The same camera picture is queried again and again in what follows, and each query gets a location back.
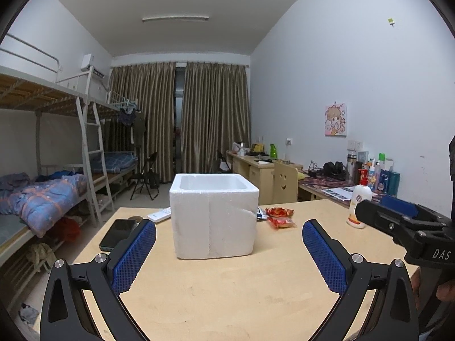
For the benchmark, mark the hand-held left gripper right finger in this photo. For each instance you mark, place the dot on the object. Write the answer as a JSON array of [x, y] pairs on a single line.
[[323, 255]]

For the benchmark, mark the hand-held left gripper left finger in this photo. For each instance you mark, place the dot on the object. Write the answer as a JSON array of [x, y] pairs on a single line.
[[133, 255]]

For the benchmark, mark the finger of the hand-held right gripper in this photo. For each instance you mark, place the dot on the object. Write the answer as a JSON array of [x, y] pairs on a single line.
[[400, 206], [380, 218]]

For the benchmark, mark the white foam box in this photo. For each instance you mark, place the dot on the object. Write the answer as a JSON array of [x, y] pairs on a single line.
[[213, 223]]

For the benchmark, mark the person's right hand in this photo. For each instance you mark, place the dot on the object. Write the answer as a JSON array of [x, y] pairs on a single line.
[[447, 291]]

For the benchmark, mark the white lotion pump bottle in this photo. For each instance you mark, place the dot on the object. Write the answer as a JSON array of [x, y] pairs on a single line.
[[359, 209]]

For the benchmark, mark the black smartphone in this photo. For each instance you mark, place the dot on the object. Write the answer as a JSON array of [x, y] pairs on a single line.
[[117, 234]]

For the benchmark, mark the row of toiletry bottles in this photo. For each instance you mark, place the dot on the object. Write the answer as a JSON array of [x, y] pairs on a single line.
[[384, 177]]

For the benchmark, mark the white remote control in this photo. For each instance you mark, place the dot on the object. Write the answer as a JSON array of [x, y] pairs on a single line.
[[160, 215]]

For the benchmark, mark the printed paper sheets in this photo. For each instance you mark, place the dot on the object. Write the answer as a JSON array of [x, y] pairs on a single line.
[[337, 192]]

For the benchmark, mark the silver thermos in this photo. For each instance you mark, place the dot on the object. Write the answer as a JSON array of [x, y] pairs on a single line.
[[351, 168]]

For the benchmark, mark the orange red snack packet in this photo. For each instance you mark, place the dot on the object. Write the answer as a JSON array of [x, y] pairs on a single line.
[[280, 212]]

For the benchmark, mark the desk with patterned cover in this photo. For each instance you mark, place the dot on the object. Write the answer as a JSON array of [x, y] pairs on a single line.
[[320, 190]]

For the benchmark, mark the black headphones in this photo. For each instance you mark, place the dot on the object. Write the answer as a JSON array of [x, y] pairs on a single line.
[[335, 170]]

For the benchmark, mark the red cloth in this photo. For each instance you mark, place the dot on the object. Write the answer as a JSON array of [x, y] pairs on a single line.
[[67, 230]]

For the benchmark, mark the dark blue white snack packet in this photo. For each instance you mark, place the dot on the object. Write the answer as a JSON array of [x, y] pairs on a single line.
[[261, 214]]

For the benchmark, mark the black folding chair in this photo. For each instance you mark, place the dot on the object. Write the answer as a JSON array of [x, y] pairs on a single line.
[[145, 177]]

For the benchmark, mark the wooden chair with smiley cutout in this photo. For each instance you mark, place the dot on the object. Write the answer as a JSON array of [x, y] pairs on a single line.
[[284, 183]]

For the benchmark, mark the yellow object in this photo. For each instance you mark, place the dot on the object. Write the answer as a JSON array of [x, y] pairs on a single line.
[[301, 175]]

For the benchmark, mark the beige cloth bundle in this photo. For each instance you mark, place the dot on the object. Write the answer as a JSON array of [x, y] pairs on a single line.
[[39, 257]]

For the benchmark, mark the blue plaid bedding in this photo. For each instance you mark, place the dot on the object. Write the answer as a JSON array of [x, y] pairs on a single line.
[[113, 161]]

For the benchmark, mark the blue orange plaid quilt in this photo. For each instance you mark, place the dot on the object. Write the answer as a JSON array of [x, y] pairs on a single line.
[[46, 202]]

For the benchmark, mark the light wooden desk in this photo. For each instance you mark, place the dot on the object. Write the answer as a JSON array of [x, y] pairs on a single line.
[[256, 177]]

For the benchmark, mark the white bed ladder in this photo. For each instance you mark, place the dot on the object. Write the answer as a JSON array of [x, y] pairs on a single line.
[[94, 156]]

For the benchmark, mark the white metal bunk bed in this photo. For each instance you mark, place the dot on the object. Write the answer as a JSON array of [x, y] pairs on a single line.
[[42, 96], [117, 142]]

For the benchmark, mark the green bottle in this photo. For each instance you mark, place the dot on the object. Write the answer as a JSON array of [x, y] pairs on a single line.
[[273, 151]]

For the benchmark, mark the grey cloth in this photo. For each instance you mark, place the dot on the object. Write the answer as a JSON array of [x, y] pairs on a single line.
[[29, 314]]

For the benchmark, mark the yellow box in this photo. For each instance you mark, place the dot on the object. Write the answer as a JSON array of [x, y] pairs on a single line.
[[257, 147]]

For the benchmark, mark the black tripod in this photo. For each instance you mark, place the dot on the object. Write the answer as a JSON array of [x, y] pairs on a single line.
[[224, 161]]

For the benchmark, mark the hanging dark clothes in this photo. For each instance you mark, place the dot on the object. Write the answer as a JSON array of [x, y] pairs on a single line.
[[133, 124]]

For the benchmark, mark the white kettle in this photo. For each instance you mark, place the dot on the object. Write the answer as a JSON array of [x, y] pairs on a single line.
[[240, 149]]

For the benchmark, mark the brown curtain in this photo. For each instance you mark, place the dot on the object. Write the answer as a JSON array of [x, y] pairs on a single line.
[[217, 120], [149, 120]]

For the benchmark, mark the dark clothes pile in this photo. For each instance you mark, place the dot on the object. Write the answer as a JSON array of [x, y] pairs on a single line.
[[14, 181]]

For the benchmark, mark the white air conditioner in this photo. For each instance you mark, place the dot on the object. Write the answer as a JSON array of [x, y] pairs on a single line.
[[90, 64]]

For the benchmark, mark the ceiling tube light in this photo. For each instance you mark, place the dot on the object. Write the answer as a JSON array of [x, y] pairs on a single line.
[[175, 18]]

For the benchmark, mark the cartoon wall poster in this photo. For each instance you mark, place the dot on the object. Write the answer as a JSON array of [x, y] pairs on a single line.
[[336, 120]]

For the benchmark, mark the green wall hook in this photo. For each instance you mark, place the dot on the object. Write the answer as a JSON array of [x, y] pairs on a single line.
[[391, 21]]

